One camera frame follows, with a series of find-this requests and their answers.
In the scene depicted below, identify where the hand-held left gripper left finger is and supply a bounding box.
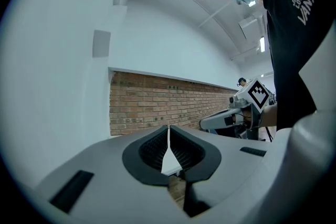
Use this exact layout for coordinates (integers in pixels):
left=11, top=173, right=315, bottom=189
left=34, top=125, right=190, bottom=224

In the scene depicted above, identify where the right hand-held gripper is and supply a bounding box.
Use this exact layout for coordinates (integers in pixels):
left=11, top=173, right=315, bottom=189
left=199, top=77, right=276, bottom=141

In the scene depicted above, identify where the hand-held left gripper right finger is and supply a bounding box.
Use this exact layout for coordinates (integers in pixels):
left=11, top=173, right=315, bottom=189
left=170, top=125, right=274, bottom=219

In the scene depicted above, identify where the person's right forearm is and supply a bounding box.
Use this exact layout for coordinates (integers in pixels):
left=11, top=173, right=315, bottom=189
left=258, top=103, right=278, bottom=129

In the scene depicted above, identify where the white ceiling pipe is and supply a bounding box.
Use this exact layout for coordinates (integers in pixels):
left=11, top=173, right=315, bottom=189
left=230, top=46, right=260, bottom=61
left=198, top=0, right=238, bottom=29

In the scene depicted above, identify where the white ceiling air conditioner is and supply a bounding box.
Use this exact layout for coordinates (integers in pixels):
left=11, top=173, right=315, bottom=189
left=238, top=15, right=264, bottom=40

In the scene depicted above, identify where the person in black shirt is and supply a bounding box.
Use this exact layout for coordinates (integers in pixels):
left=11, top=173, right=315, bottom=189
left=261, top=0, right=334, bottom=131

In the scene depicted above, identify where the grey wall panel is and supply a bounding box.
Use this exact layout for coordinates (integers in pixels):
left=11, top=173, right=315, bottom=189
left=92, top=29, right=111, bottom=58

